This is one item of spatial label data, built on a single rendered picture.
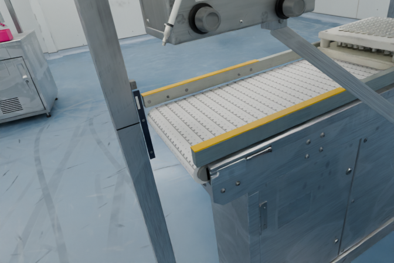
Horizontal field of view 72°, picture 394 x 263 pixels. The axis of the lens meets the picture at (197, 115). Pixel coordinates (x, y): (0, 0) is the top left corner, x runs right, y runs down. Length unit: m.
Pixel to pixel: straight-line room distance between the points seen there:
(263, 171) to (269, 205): 0.19
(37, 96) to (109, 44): 2.35
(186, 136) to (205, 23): 0.28
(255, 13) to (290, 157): 0.32
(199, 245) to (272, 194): 0.73
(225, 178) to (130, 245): 1.02
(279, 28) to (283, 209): 0.48
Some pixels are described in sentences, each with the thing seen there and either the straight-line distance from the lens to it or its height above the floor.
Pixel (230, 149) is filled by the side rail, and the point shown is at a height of 0.84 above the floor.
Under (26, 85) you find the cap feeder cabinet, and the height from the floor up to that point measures 0.37.
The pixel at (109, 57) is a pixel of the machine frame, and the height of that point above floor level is 0.96.
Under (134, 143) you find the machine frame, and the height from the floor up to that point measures 0.73.
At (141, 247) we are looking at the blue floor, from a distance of 1.44.
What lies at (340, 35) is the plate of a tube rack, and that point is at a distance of 0.89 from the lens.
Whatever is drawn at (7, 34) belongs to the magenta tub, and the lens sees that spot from 2.86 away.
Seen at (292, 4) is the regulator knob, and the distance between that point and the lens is 0.38.
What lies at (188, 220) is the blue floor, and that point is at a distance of 1.47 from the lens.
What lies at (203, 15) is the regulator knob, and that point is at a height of 1.06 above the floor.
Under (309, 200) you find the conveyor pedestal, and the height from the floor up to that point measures 0.52.
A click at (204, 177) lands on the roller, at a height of 0.79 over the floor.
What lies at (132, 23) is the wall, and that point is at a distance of 5.57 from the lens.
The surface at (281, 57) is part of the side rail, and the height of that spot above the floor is 0.85.
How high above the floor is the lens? 1.11
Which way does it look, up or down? 28 degrees down
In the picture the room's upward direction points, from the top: 8 degrees counter-clockwise
